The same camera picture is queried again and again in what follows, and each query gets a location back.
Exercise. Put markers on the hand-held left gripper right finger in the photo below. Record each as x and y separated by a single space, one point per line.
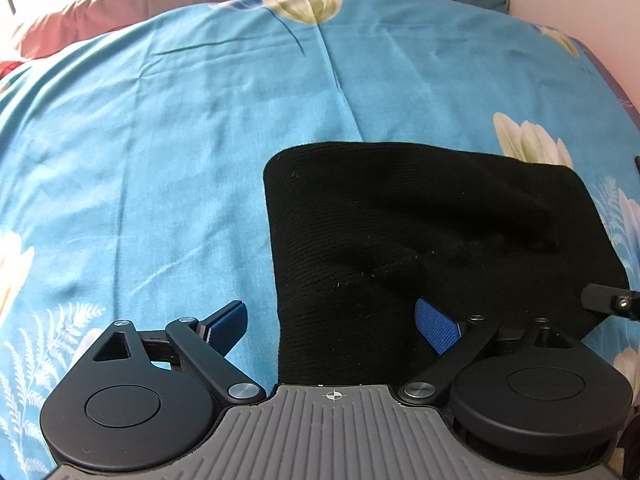
437 322

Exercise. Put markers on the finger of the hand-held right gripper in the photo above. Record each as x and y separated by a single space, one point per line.
607 300

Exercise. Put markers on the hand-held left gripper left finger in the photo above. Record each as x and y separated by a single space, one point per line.
227 322

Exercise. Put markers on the black pants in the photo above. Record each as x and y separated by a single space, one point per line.
425 240

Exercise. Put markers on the blue floral bedsheet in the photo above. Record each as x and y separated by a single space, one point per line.
165 160

